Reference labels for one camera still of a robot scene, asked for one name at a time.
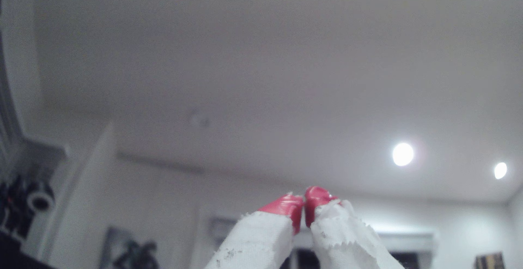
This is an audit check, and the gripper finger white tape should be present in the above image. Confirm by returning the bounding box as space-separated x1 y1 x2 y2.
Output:
204 195 305 269
305 186 405 269

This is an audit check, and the large round ceiling light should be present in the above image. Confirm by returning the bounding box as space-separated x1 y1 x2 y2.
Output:
391 142 416 167

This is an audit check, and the brown box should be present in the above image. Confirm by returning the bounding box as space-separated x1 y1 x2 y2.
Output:
475 252 506 269

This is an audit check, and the small round ceiling light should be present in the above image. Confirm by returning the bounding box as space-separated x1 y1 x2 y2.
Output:
493 161 508 181

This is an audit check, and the dark framed wall picture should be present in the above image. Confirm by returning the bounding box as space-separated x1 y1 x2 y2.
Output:
100 226 160 269

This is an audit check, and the black round device white ring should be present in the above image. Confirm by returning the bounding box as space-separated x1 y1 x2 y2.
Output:
25 179 56 213

